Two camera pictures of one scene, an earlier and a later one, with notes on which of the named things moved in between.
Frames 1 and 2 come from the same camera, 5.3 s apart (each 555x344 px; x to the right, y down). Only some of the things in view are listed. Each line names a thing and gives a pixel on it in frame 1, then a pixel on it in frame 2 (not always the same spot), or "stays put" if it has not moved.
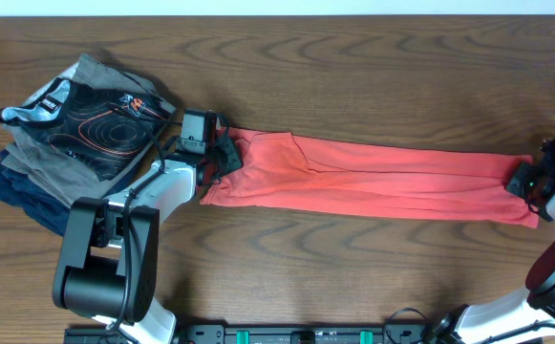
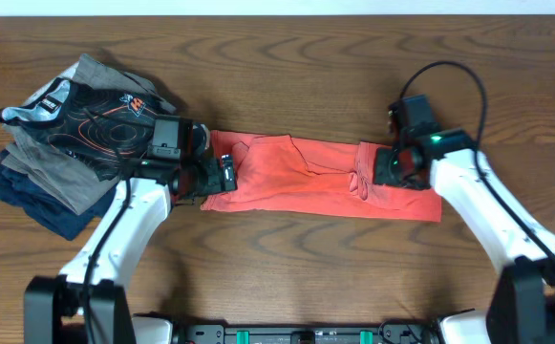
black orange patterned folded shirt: [102, 129] stays put
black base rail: [283, 333] stays put
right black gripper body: [524, 181] -> [392, 168]
